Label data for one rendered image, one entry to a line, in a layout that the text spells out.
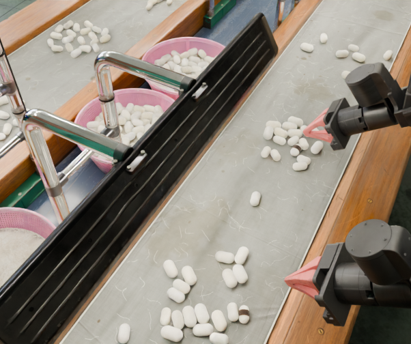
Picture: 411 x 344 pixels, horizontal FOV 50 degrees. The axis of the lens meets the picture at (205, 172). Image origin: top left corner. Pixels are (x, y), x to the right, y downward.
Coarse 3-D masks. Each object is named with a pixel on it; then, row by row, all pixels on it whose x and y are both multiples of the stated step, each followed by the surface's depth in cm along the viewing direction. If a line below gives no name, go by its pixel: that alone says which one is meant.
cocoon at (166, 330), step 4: (164, 328) 74; (168, 328) 74; (172, 328) 74; (176, 328) 74; (160, 332) 74; (164, 332) 73; (168, 332) 73; (172, 332) 73; (176, 332) 73; (180, 332) 74; (164, 336) 73; (168, 336) 73; (172, 336) 73; (176, 336) 73; (180, 336) 73; (172, 340) 73; (176, 340) 73
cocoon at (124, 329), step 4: (124, 324) 74; (120, 328) 74; (124, 328) 74; (128, 328) 74; (120, 332) 73; (124, 332) 73; (128, 332) 74; (120, 336) 73; (124, 336) 73; (128, 336) 74; (120, 340) 73; (124, 340) 73
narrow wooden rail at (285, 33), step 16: (304, 0) 148; (320, 0) 150; (288, 16) 141; (304, 16) 141; (288, 32) 135; (272, 64) 127; (224, 128) 109; (208, 144) 103; (160, 208) 92; (112, 272) 82; (96, 288) 78; (64, 336) 74
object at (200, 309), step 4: (200, 304) 77; (196, 308) 77; (200, 308) 76; (204, 308) 76; (196, 312) 76; (200, 312) 76; (204, 312) 76; (200, 316) 75; (204, 316) 75; (208, 316) 76; (200, 320) 75; (204, 320) 75; (208, 320) 76
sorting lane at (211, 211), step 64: (384, 0) 154; (320, 64) 128; (384, 64) 129; (256, 128) 110; (320, 128) 110; (192, 192) 96; (320, 192) 96; (128, 256) 85; (192, 256) 85; (256, 256) 86; (128, 320) 77; (256, 320) 77
